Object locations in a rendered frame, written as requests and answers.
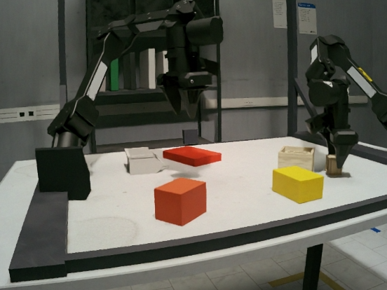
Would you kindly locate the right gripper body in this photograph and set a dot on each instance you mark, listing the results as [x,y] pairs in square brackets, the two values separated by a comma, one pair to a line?
[180,62]

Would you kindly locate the orange cube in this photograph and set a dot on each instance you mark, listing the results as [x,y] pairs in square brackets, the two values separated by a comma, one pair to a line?
[180,201]

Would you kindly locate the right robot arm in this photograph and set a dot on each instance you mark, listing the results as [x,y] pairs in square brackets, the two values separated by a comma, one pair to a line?
[75,121]

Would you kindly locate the red flat rectangular block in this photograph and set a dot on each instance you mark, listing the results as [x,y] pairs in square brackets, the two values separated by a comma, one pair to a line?
[192,156]

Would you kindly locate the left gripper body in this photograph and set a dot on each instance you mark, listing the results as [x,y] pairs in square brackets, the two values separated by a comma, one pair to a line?
[341,134]

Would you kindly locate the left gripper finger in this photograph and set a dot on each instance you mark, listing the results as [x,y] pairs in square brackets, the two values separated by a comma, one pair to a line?
[342,153]
[330,148]

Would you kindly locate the white open tray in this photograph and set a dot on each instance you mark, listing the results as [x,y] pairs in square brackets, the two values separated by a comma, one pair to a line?
[143,161]

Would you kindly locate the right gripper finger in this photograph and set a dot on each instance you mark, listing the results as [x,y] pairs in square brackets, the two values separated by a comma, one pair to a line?
[173,96]
[191,98]

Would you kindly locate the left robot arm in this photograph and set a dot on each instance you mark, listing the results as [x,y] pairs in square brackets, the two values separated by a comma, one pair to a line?
[326,53]

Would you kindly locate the yellow rectangular block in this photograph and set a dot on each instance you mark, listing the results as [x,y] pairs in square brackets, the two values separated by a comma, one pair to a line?
[297,184]

